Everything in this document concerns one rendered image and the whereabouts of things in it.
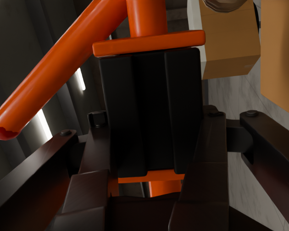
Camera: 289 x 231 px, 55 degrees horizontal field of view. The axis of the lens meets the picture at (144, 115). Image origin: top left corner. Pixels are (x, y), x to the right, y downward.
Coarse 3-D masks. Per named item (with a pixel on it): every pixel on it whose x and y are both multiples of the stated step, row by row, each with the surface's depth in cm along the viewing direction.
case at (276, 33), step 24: (264, 0) 33; (288, 0) 27; (264, 24) 34; (288, 24) 27; (264, 48) 35; (288, 48) 28; (264, 72) 35; (288, 72) 28; (264, 96) 36; (288, 96) 29
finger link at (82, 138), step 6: (78, 138) 16; (84, 138) 16; (78, 144) 15; (84, 144) 15; (72, 150) 15; (78, 150) 15; (66, 156) 15; (72, 156) 15; (78, 156) 15; (66, 162) 15; (72, 162) 15; (78, 162) 15; (72, 168) 15
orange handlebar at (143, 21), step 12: (132, 0) 15; (144, 0) 15; (156, 0) 15; (132, 12) 15; (144, 12) 15; (156, 12) 15; (132, 24) 15; (144, 24) 15; (156, 24) 15; (132, 36) 16; (180, 180) 18; (156, 192) 18; (168, 192) 18
